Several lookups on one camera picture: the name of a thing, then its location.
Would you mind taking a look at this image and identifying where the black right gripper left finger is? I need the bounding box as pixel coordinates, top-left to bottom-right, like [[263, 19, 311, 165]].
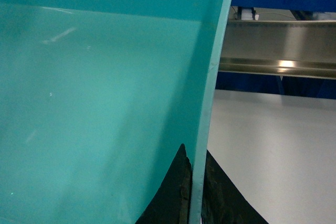
[[136, 144, 191, 223]]

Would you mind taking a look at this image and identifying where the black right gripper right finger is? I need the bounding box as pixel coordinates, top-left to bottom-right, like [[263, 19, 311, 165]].
[[201, 152, 267, 223]]

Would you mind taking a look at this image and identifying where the teal plastic bin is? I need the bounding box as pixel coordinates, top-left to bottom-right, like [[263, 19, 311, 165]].
[[1, 0, 232, 223]]

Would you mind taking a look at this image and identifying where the blue bin lower right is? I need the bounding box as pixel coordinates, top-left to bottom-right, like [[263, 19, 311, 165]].
[[215, 72, 335, 100]]

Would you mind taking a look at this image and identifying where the stainless steel shelf rail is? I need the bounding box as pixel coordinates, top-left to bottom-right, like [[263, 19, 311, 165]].
[[219, 20, 335, 79]]

